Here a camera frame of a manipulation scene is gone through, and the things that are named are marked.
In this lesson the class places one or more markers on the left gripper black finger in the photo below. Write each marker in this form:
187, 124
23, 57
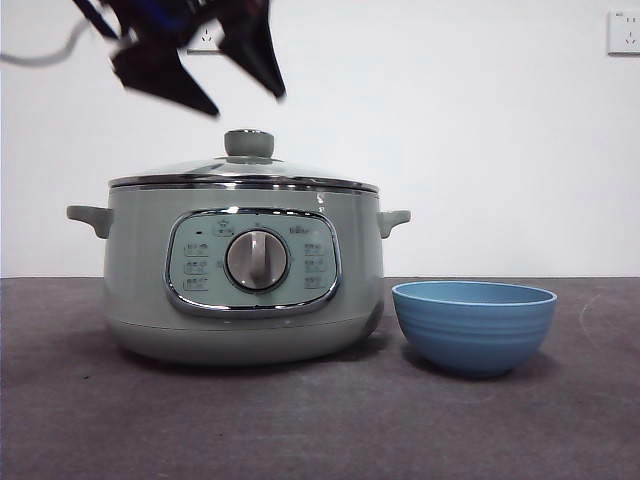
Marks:
257, 45
160, 70

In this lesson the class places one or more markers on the glass lid with green knob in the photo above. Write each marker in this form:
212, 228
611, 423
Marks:
249, 144

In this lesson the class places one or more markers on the pale green electric steamer pot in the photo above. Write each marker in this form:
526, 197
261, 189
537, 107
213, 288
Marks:
140, 260

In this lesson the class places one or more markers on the blue ribbed bowl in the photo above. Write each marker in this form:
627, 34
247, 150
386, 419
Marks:
474, 330

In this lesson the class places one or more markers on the white wall socket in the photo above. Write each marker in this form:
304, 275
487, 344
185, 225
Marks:
625, 33
202, 44

